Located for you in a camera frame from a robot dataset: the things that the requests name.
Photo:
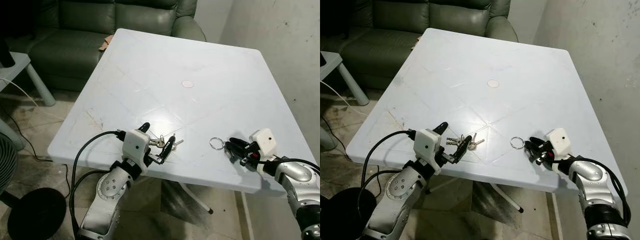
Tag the silver bunch of keys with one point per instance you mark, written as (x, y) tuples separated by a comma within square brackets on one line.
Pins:
[(457, 141), (160, 143)]

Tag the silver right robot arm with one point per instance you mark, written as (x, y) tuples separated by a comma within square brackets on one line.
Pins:
[(297, 185), (597, 190)]

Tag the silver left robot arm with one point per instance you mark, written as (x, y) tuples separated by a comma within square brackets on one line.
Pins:
[(111, 192), (400, 192)]

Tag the white slanted table leg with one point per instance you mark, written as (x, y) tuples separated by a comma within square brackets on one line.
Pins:
[(197, 199), (507, 199)]

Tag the white upright table leg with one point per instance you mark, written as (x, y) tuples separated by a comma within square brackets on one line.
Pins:
[(556, 215)]

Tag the round white table cap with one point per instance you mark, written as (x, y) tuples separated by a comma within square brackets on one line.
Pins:
[(493, 83), (187, 84)]

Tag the white plastic table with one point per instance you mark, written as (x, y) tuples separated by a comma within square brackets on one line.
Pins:
[(165, 65), (480, 60)]

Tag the brown cardboard piece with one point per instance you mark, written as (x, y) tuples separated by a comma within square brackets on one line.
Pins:
[(106, 43), (415, 44)]

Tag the dark green leather sofa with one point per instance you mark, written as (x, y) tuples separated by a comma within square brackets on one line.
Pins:
[(75, 45), (385, 50)]

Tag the black round fan base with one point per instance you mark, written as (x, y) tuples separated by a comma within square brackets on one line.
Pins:
[(37, 215), (345, 215)]

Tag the black object on side table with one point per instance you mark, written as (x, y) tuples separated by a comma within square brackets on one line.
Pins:
[(322, 59), (6, 55)]

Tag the small grey side table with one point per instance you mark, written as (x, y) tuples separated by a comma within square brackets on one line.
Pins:
[(332, 60), (15, 67)]

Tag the grey fan guard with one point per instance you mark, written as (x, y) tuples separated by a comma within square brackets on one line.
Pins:
[(6, 160)]

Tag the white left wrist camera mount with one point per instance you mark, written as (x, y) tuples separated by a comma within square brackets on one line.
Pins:
[(134, 144), (426, 144)]

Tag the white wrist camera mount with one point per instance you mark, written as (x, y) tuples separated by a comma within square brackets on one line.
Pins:
[(560, 141), (426, 144), (265, 141), (134, 144)]

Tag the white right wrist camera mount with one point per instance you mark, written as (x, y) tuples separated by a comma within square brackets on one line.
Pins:
[(560, 141), (265, 141)]

